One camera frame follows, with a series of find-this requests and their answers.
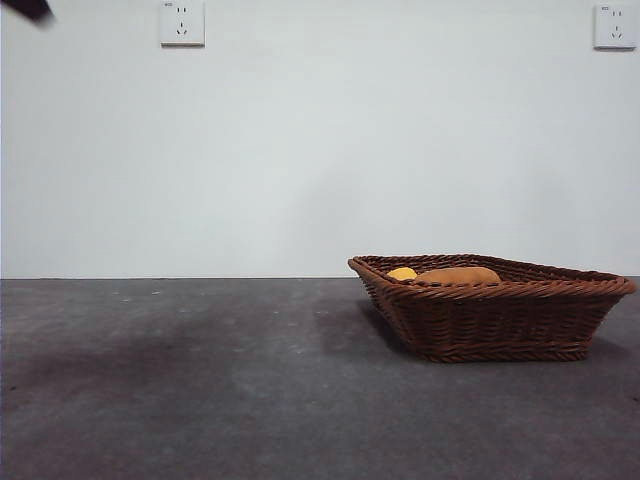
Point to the white wall power socket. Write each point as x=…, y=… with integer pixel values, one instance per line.
x=182, y=25
x=616, y=27

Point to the brown wicker basket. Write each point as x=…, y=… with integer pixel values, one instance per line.
x=500, y=320

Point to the yellow corn cob piece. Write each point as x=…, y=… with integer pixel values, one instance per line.
x=401, y=274

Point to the brown potato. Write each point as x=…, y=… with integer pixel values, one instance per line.
x=460, y=276

